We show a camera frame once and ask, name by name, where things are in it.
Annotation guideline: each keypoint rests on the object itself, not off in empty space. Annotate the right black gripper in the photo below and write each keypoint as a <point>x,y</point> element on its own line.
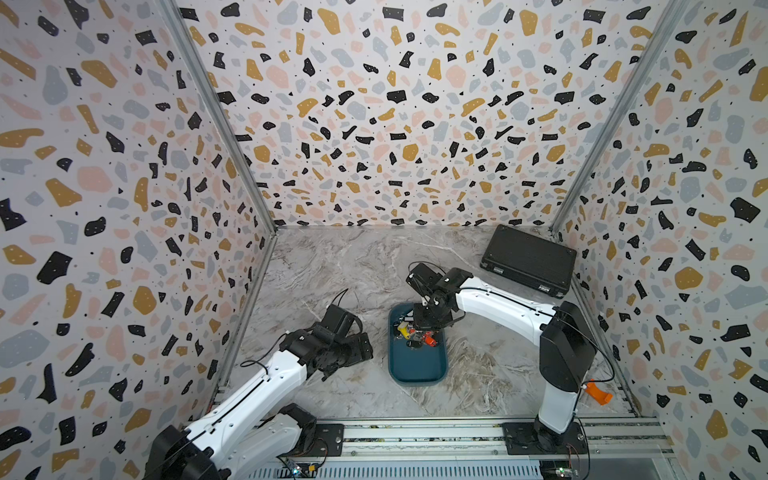
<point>419,325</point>

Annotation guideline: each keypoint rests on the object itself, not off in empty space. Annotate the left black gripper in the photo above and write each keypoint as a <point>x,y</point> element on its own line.
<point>357,353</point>

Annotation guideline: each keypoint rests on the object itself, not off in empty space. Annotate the red tag key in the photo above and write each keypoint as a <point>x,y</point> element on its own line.
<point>429,340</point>

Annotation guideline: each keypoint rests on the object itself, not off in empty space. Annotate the teal plastic storage box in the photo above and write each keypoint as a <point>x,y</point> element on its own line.
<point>411,366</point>

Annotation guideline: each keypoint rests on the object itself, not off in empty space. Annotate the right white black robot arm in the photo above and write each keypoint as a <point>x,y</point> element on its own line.
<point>566,348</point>

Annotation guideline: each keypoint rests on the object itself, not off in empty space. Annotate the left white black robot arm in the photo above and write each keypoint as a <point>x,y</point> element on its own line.
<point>252,426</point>

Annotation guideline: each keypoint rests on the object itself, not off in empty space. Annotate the yellow tag key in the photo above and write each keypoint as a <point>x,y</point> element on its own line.
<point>404,330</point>

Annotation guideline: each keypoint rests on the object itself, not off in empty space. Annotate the black hard case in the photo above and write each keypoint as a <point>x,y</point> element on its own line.
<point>530,260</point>

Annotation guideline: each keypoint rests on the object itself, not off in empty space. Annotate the orange plastic piece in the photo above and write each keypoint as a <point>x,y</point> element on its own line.
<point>600,396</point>

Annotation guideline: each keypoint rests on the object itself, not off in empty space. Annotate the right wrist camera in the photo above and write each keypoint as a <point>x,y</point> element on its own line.
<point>423,277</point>

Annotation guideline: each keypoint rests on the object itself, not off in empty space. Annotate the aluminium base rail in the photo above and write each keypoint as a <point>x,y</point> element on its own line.
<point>442,448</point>

